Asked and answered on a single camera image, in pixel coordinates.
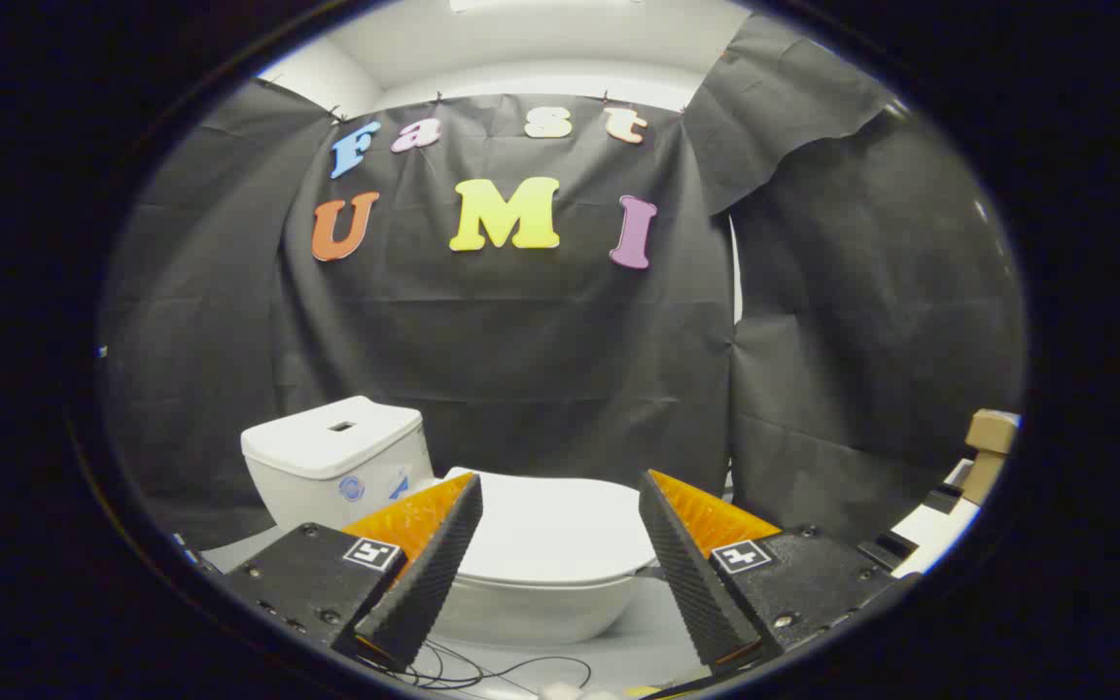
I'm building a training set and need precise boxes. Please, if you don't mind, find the black backdrop cloth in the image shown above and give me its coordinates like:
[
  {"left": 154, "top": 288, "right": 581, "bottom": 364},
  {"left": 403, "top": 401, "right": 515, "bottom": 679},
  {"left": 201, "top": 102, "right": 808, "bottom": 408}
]
[{"left": 98, "top": 12, "right": 1028, "bottom": 551}]

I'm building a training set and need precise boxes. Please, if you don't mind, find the white toilet lid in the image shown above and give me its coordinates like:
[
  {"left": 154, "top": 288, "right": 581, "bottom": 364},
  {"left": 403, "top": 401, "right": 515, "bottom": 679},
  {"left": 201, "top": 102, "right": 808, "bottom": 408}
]
[{"left": 441, "top": 467, "right": 660, "bottom": 590}]

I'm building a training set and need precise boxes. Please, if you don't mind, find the brown cardboard box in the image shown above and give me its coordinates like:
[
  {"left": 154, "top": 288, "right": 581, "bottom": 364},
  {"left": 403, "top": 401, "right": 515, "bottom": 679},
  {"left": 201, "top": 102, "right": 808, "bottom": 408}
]
[{"left": 962, "top": 408, "right": 1021, "bottom": 507}]

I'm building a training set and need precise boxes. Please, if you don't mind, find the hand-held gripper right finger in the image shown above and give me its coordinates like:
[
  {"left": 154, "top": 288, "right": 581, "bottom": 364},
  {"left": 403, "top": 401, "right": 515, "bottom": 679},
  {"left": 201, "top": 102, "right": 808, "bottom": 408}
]
[{"left": 638, "top": 470, "right": 921, "bottom": 679}]

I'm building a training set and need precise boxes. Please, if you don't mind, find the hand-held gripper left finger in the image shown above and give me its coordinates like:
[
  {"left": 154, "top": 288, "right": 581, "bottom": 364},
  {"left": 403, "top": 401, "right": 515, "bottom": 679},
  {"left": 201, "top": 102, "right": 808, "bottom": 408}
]
[{"left": 218, "top": 472, "right": 484, "bottom": 672}]

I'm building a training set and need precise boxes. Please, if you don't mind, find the thin black cable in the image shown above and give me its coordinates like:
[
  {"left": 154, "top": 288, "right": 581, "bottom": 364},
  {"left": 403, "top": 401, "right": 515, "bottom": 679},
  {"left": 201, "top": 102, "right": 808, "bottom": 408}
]
[{"left": 356, "top": 637, "right": 596, "bottom": 693}]

